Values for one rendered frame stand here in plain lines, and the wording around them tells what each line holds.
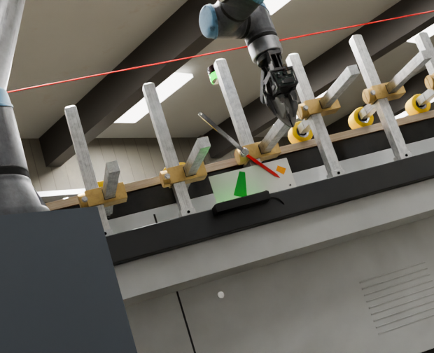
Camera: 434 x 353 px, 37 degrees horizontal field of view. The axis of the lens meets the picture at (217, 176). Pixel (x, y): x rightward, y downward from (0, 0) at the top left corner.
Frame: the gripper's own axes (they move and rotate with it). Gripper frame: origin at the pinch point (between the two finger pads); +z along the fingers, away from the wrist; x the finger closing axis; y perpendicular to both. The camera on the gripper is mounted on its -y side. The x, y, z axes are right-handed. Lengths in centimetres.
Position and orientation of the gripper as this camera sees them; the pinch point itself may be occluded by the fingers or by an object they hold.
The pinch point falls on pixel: (290, 124)
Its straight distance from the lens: 181.9
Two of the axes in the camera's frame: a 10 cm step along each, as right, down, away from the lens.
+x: 9.4, -2.3, 2.6
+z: 3.0, 9.1, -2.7
